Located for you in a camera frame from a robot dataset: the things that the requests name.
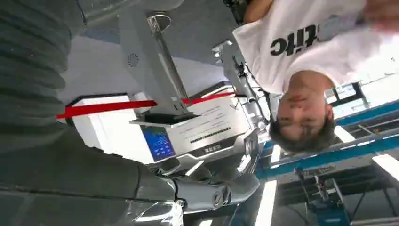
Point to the silver stanchion post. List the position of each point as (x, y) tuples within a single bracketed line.
[(168, 62)]

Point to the blue hoist unit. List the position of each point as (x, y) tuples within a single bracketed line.
[(330, 209)]

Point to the white cabinet with black edge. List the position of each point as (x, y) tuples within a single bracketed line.
[(109, 131)]

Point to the blue overhead crane beam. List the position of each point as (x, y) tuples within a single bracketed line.
[(336, 154)]

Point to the grey kiosk with blue screen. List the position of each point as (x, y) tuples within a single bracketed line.
[(202, 124)]

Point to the robot right arm ribbed sleeve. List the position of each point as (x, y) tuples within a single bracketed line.
[(31, 68)]

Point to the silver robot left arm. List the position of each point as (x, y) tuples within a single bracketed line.
[(246, 90)]

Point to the long ceiling light panel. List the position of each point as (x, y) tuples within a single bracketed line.
[(267, 202)]

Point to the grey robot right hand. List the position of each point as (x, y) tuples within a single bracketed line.
[(78, 177)]

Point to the red barrier belt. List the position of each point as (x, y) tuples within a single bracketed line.
[(103, 107)]

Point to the person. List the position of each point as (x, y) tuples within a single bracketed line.
[(311, 56)]

